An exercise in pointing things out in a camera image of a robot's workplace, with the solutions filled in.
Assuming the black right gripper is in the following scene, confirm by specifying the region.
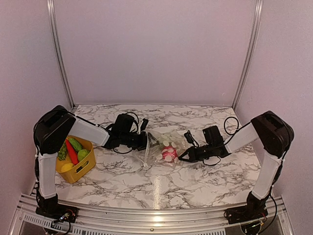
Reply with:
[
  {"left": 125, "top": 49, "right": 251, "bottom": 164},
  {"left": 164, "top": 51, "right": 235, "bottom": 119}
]
[{"left": 179, "top": 143, "right": 214, "bottom": 163}]

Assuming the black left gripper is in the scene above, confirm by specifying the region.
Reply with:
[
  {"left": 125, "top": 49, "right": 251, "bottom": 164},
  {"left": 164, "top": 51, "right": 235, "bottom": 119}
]
[{"left": 121, "top": 131, "right": 160, "bottom": 151}]

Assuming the clear polka dot zip bag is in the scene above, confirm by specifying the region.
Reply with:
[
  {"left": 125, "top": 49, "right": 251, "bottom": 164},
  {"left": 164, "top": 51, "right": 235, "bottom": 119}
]
[{"left": 133, "top": 130, "right": 187, "bottom": 167}]

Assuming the fake green apple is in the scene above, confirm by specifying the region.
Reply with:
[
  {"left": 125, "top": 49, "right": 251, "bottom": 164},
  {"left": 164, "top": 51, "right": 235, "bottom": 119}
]
[
  {"left": 157, "top": 133, "right": 173, "bottom": 147},
  {"left": 77, "top": 149, "right": 90, "bottom": 161}
]

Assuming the fake green cucumber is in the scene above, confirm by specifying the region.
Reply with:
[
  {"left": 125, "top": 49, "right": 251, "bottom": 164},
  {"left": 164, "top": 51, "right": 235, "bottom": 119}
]
[{"left": 68, "top": 138, "right": 83, "bottom": 152}]

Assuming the fake orange carrot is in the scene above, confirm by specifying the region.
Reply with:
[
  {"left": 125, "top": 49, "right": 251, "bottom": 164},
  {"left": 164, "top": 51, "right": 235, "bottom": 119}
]
[{"left": 65, "top": 139, "right": 79, "bottom": 165}]

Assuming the fake yellow lemon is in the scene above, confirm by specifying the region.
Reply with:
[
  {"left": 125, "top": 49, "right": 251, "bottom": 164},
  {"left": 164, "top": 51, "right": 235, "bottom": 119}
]
[{"left": 61, "top": 163, "right": 75, "bottom": 172}]

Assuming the fake green lettuce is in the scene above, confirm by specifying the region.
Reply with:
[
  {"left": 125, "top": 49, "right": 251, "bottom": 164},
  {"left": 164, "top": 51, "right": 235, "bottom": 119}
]
[{"left": 58, "top": 142, "right": 67, "bottom": 161}]

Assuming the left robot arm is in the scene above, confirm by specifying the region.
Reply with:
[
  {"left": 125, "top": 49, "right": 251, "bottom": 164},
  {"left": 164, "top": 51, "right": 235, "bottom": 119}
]
[{"left": 33, "top": 105, "right": 150, "bottom": 221}]

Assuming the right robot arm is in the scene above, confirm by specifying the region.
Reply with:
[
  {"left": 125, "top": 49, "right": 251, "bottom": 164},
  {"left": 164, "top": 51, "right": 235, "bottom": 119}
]
[{"left": 179, "top": 111, "right": 294, "bottom": 219}]

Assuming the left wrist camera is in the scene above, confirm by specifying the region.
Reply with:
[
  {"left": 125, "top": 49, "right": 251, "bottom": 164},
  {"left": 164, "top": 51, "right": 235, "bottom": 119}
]
[{"left": 137, "top": 118, "right": 149, "bottom": 134}]

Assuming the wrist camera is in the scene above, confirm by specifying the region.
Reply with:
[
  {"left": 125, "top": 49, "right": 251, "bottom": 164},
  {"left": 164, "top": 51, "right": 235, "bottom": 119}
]
[
  {"left": 137, "top": 118, "right": 149, "bottom": 134},
  {"left": 184, "top": 130, "right": 199, "bottom": 148}
]

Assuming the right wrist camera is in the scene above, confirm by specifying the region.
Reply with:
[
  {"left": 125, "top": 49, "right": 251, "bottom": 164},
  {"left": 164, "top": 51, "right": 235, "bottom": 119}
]
[{"left": 184, "top": 130, "right": 199, "bottom": 148}]

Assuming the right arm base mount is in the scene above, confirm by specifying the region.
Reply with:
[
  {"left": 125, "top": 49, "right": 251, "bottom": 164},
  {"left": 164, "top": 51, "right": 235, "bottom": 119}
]
[{"left": 224, "top": 205, "right": 268, "bottom": 224}]

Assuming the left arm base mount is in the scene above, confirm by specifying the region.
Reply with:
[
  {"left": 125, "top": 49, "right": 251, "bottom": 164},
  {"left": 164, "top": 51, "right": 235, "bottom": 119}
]
[{"left": 36, "top": 203, "right": 78, "bottom": 223}]

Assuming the right aluminium frame post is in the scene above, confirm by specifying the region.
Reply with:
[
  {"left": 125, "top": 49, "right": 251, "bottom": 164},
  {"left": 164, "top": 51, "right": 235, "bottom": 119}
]
[{"left": 232, "top": 0, "right": 264, "bottom": 110}]

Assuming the aluminium frame post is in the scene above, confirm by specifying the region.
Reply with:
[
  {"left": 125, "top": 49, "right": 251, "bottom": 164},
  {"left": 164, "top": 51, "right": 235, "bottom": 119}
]
[
  {"left": 47, "top": 0, "right": 75, "bottom": 110},
  {"left": 232, "top": 0, "right": 264, "bottom": 110}
]

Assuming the left aluminium frame post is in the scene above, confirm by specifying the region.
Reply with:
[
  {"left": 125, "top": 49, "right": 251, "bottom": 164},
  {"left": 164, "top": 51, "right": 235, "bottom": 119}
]
[{"left": 47, "top": 0, "right": 75, "bottom": 110}]

